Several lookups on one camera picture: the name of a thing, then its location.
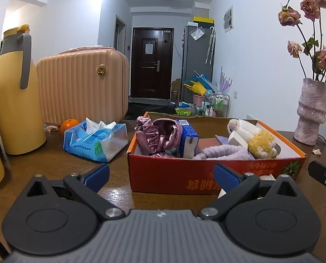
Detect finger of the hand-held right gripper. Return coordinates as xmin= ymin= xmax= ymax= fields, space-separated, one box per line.
xmin=308 ymin=160 xmax=326 ymax=187

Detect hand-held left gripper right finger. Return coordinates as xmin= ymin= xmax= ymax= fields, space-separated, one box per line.
xmin=197 ymin=163 xmax=300 ymax=221

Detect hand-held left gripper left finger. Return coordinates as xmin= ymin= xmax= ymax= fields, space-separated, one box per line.
xmin=23 ymin=163 xmax=126 ymax=221

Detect lavender fleece towel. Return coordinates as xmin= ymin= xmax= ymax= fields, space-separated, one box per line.
xmin=193 ymin=145 xmax=254 ymax=161

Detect brown layered sponge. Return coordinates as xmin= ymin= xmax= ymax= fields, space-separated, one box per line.
xmin=197 ymin=137 xmax=229 ymax=154

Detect white foam block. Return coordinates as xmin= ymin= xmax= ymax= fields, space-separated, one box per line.
xmin=227 ymin=130 xmax=248 ymax=150

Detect white alpaca plush toy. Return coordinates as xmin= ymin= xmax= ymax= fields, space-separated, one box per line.
xmin=227 ymin=118 xmax=281 ymax=159

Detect small blue carton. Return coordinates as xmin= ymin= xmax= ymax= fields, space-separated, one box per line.
xmin=177 ymin=119 xmax=200 ymax=158

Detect red cardboard box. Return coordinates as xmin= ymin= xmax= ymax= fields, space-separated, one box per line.
xmin=126 ymin=111 xmax=307 ymax=196

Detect purple satin bonnet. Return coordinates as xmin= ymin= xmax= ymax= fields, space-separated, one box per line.
xmin=135 ymin=116 xmax=183 ymax=158

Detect blue tissue pack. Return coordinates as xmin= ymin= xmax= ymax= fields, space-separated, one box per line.
xmin=63 ymin=117 xmax=129 ymax=163

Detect orange fruit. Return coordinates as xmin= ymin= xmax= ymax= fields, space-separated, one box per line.
xmin=60 ymin=119 xmax=80 ymax=135

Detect pink textured vase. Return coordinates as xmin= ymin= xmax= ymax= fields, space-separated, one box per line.
xmin=294 ymin=77 xmax=326 ymax=146

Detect black padded chair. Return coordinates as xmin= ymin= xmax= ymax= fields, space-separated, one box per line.
xmin=124 ymin=102 xmax=180 ymax=120

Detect pink ribbed suitcase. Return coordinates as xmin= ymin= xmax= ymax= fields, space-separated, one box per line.
xmin=36 ymin=46 xmax=130 ymax=125

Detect open brown cardboard box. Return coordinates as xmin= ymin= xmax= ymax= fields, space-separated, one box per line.
xmin=171 ymin=79 xmax=182 ymax=103

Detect pile of blue bags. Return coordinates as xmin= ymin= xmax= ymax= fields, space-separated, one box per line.
xmin=183 ymin=71 xmax=215 ymax=94

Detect dark brown entrance door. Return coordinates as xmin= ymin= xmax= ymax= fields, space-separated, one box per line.
xmin=131 ymin=27 xmax=174 ymax=100

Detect yellow thermos jug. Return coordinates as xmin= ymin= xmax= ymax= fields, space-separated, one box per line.
xmin=0 ymin=24 xmax=47 ymax=155

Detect grey refrigerator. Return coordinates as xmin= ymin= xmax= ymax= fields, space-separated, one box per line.
xmin=181 ymin=25 xmax=216 ymax=103

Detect folded clear umbrella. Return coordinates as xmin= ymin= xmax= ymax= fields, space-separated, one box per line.
xmin=205 ymin=27 xmax=216 ymax=65

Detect dried pink roses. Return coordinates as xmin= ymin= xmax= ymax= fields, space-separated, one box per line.
xmin=278 ymin=0 xmax=326 ymax=85

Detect yellow and black box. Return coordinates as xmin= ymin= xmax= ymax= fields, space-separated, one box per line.
xmin=193 ymin=16 xmax=215 ymax=26

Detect wire rack with bottles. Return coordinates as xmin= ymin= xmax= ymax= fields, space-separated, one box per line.
xmin=200 ymin=94 xmax=230 ymax=118

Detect purple feather wall decoration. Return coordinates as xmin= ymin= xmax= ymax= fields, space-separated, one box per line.
xmin=219 ymin=66 xmax=233 ymax=95

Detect grey side door frame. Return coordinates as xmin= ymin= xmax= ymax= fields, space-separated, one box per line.
xmin=114 ymin=16 xmax=127 ymax=57

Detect white wall panel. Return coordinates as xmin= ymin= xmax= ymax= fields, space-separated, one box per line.
xmin=224 ymin=5 xmax=234 ymax=33

